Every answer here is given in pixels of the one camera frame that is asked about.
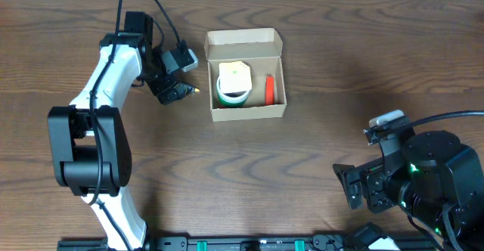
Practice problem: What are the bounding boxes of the cardboard box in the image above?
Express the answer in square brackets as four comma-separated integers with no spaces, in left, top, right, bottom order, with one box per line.
[204,28,287,122]

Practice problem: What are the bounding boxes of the correction tape dispenser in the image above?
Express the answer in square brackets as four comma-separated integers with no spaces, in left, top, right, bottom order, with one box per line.
[184,84,200,95]

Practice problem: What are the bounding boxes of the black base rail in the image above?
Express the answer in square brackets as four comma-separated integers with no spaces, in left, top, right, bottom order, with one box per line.
[56,234,436,251]

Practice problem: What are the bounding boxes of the yellow sticky note pad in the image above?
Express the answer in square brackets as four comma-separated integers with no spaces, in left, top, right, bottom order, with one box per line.
[219,61,253,94]

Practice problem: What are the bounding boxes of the green tape roll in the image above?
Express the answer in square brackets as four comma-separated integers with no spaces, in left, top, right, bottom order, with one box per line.
[216,78,252,107]

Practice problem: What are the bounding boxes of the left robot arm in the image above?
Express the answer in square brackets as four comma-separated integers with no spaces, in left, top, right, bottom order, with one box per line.
[48,11,198,250]

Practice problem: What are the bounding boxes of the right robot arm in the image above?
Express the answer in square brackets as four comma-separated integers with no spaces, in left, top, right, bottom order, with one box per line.
[333,110,483,250]

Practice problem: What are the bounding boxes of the white tape roll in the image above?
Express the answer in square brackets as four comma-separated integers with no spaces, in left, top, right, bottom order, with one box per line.
[216,77,252,105]

